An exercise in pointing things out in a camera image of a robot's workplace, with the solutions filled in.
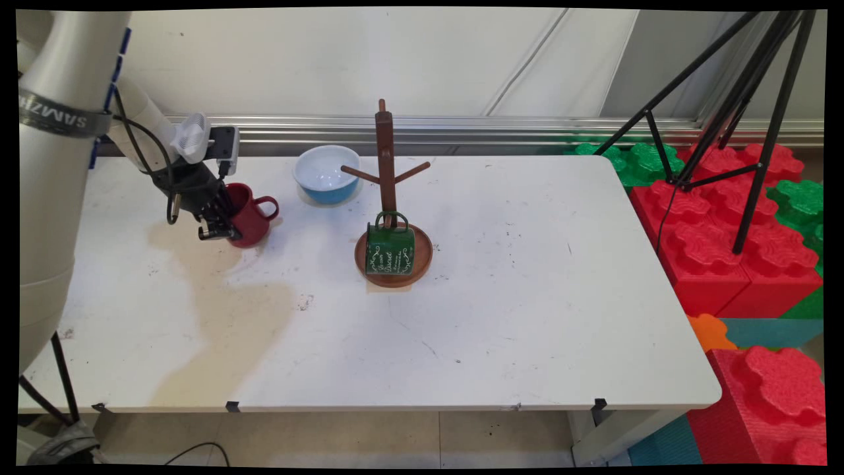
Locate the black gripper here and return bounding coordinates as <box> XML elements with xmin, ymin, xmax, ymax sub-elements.
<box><xmin>154</xmin><ymin>160</ymin><xmax>243</xmax><ymax>242</ymax></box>

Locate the red enamel mug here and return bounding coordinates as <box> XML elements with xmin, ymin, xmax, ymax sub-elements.
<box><xmin>224</xmin><ymin>183</ymin><xmax>280</xmax><ymax>249</ymax></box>

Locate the white and blue bowl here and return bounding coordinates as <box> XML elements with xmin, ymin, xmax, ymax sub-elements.
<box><xmin>293</xmin><ymin>145</ymin><xmax>363</xmax><ymax>206</ymax></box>

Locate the green printed mug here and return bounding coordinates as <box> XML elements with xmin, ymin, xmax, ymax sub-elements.
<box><xmin>365</xmin><ymin>211</ymin><xmax>417</xmax><ymax>276</ymax></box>

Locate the brown wooden mug tree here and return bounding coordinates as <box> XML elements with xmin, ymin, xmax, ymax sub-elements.
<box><xmin>340</xmin><ymin>99</ymin><xmax>435</xmax><ymax>289</ymax></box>

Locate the green foam block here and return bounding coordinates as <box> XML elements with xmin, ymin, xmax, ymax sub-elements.
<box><xmin>568</xmin><ymin>141</ymin><xmax>686</xmax><ymax>189</ymax></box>
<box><xmin>767</xmin><ymin>179</ymin><xmax>825</xmax><ymax>319</ymax></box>

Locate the white table leg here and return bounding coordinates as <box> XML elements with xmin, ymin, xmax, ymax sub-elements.
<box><xmin>570</xmin><ymin>409</ymin><xmax>688</xmax><ymax>466</ymax></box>

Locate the large red foam block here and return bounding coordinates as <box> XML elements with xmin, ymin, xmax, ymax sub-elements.
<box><xmin>687</xmin><ymin>346</ymin><xmax>828</xmax><ymax>466</ymax></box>
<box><xmin>630</xmin><ymin>142</ymin><xmax>825</xmax><ymax>319</ymax></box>

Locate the teal foam mat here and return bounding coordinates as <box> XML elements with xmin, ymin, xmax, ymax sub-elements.
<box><xmin>626</xmin><ymin>414</ymin><xmax>704</xmax><ymax>466</ymax></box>
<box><xmin>719</xmin><ymin>319</ymin><xmax>825</xmax><ymax>350</ymax></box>

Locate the orange foam piece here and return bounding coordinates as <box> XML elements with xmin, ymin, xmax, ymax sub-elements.
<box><xmin>687</xmin><ymin>313</ymin><xmax>738</xmax><ymax>354</ymax></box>

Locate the black tripod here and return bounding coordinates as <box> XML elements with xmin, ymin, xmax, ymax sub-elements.
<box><xmin>593</xmin><ymin>10</ymin><xmax>818</xmax><ymax>255</ymax></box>

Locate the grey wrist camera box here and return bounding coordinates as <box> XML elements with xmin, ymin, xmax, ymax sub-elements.
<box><xmin>210</xmin><ymin>125</ymin><xmax>241</xmax><ymax>178</ymax></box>

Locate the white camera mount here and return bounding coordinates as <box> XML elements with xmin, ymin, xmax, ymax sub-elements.
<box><xmin>169</xmin><ymin>113</ymin><xmax>212</xmax><ymax>165</ymax></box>

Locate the grey velcro strap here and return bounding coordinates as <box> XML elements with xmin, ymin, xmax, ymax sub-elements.
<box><xmin>26</xmin><ymin>420</ymin><xmax>101</xmax><ymax>466</ymax></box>
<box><xmin>18</xmin><ymin>88</ymin><xmax>113</xmax><ymax>140</ymax></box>

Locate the black hose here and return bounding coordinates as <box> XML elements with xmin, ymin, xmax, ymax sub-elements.
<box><xmin>18</xmin><ymin>332</ymin><xmax>81</xmax><ymax>427</ymax></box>

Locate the black floor cable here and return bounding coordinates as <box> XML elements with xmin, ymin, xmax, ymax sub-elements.
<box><xmin>165</xmin><ymin>441</ymin><xmax>231</xmax><ymax>466</ymax></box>

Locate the aluminium wall rail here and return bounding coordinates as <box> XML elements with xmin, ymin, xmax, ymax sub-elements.
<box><xmin>165</xmin><ymin>115</ymin><xmax>825</xmax><ymax>150</ymax></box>

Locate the white wall cable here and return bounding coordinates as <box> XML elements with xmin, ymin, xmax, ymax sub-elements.
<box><xmin>483</xmin><ymin>9</ymin><xmax>572</xmax><ymax>117</ymax></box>

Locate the thin black tripod cable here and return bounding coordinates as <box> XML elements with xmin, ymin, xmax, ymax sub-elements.
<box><xmin>655</xmin><ymin>185</ymin><xmax>680</xmax><ymax>255</ymax></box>

